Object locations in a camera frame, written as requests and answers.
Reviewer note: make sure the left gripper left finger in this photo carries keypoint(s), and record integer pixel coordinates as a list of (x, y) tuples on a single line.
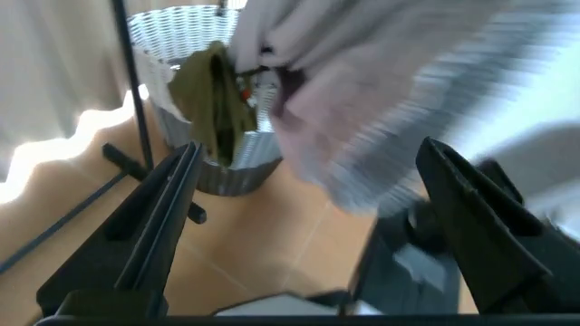
[(151, 258)]

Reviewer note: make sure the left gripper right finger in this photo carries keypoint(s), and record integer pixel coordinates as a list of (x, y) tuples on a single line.
[(480, 253)]

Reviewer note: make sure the pale grey shorts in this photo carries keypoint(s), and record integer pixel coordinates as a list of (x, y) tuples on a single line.
[(362, 90)]

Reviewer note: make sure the black clothes rack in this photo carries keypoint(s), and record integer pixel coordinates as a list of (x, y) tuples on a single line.
[(136, 104)]

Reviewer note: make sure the white laundry basket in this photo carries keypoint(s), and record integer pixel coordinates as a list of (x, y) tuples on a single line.
[(176, 31)]

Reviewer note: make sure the green garment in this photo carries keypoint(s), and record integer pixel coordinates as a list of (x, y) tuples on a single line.
[(199, 95)]

